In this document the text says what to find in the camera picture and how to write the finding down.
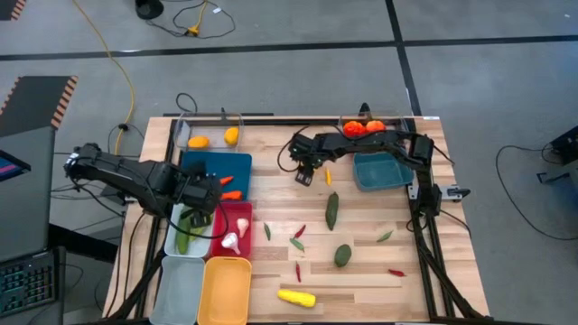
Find white plastic bin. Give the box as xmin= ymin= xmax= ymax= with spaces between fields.
xmin=163 ymin=200 xmax=217 ymax=259

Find clear plastic bin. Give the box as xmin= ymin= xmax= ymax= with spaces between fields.
xmin=338 ymin=112 xmax=410 ymax=153
xmin=173 ymin=111 xmax=245 ymax=153

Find red plastic bin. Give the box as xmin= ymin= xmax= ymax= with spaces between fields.
xmin=210 ymin=200 xmax=254 ymax=259

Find yellow plastic bin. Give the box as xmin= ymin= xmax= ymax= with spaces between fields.
xmin=197 ymin=255 xmax=253 ymax=325

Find black pole stand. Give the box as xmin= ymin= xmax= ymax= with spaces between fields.
xmin=134 ymin=0 xmax=164 ymax=21

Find black floor cable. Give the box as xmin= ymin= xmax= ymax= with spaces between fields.
xmin=144 ymin=0 xmax=237 ymax=41

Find small black cable loop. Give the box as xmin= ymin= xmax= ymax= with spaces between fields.
xmin=174 ymin=92 xmax=199 ymax=114

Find yellow corn cob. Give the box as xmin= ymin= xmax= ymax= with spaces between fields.
xmin=276 ymin=288 xmax=318 ymax=310

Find black equipment stand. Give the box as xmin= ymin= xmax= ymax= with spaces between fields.
xmin=536 ymin=125 xmax=578 ymax=186

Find yellow extension cable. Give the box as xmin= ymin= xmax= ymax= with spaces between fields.
xmin=71 ymin=0 xmax=136 ymax=157

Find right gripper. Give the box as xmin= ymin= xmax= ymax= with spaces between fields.
xmin=288 ymin=133 xmax=327 ymax=187

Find grey plastic bin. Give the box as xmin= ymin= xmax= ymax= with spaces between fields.
xmin=148 ymin=255 xmax=207 ymax=325

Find monitor screen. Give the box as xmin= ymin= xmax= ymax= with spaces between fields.
xmin=0 ymin=150 xmax=32 ymax=183

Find short yellow power cord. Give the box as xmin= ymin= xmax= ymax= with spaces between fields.
xmin=184 ymin=0 xmax=210 ymax=37

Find grey side desk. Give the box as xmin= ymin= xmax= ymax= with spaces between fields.
xmin=0 ymin=125 xmax=56 ymax=264

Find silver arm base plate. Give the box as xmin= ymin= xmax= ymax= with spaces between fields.
xmin=407 ymin=183 xmax=471 ymax=202

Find black metal rig frame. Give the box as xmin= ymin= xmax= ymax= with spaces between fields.
xmin=103 ymin=112 xmax=491 ymax=325

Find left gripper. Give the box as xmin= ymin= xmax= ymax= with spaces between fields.
xmin=173 ymin=162 xmax=223 ymax=228

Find teal plastic bin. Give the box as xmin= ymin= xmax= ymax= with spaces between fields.
xmin=352 ymin=151 xmax=415 ymax=191

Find black backlit keyboard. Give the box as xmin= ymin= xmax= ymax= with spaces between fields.
xmin=0 ymin=250 xmax=60 ymax=320

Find red bell pepper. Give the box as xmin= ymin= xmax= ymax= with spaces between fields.
xmin=342 ymin=120 xmax=367 ymax=138

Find large white garlic bulb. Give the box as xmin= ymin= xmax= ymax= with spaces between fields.
xmin=220 ymin=232 xmax=242 ymax=255

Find blue plastic bin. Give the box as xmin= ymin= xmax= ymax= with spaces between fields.
xmin=180 ymin=151 xmax=253 ymax=202

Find green avocado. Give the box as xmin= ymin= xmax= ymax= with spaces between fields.
xmin=333 ymin=243 xmax=353 ymax=268

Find dark green zucchini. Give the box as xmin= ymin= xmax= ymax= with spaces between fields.
xmin=324 ymin=191 xmax=340 ymax=232

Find small hazard-striped floor mat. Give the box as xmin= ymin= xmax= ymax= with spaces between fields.
xmin=0 ymin=0 xmax=27 ymax=22

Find large hazard-striped floor mat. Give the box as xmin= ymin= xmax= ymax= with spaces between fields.
xmin=0 ymin=75 xmax=79 ymax=137

